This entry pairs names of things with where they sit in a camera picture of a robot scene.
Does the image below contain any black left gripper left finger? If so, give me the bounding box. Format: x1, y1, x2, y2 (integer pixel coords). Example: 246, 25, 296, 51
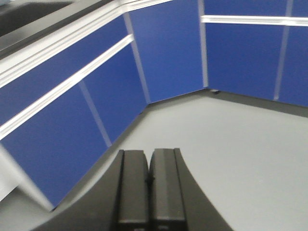
35, 150, 149, 231

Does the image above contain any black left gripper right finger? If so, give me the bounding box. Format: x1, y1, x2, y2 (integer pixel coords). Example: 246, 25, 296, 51
150, 148, 232, 231

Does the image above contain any blue lab cabinet left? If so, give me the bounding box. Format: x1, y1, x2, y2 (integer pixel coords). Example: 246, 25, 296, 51
0, 0, 206, 211

